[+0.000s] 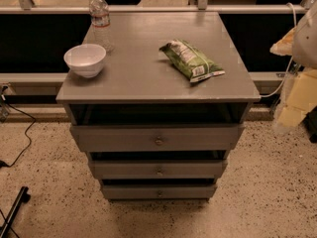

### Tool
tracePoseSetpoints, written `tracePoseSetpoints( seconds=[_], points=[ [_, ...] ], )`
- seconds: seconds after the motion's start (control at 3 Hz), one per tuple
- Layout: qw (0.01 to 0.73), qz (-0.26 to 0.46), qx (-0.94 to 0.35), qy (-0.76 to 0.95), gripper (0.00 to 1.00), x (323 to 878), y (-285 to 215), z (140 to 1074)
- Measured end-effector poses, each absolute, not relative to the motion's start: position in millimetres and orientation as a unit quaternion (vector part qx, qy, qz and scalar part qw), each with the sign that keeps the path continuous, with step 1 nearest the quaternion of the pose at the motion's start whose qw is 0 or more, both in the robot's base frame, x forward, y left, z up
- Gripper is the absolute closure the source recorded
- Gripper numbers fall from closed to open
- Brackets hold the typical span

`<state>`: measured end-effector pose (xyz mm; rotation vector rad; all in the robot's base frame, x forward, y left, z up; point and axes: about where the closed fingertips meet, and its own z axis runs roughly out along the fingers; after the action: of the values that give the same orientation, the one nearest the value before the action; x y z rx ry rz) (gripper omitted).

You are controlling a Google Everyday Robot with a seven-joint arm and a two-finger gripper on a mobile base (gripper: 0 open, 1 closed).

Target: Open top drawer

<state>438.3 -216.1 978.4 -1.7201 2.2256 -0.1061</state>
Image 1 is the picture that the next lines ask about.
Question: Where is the white cable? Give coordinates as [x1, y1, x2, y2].
[260, 2, 298, 99]

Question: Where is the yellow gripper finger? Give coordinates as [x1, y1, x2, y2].
[269, 28, 296, 56]
[272, 67, 317, 133]

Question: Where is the grey top drawer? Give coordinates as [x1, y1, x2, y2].
[70, 124, 244, 152]

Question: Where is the grey bottom drawer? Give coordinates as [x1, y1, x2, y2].
[101, 184, 217, 200]

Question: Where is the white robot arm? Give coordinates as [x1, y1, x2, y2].
[269, 3, 317, 132]

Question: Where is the green chip bag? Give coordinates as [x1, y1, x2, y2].
[159, 39, 225, 83]

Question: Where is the grey middle drawer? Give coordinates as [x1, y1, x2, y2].
[88, 160, 228, 179]

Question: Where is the black stand leg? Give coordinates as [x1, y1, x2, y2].
[0, 186, 31, 238]

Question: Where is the clear plastic water bottle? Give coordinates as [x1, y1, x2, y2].
[89, 0, 114, 53]

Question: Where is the black cable on floor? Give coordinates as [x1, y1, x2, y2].
[0, 94, 37, 169]

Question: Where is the grey drawer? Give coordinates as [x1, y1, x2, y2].
[88, 160, 228, 179]
[70, 124, 244, 152]
[101, 184, 217, 200]

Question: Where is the metal railing beam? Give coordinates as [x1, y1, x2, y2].
[0, 5, 306, 15]

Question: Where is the white ceramic bowl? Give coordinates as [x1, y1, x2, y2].
[63, 44, 107, 78]

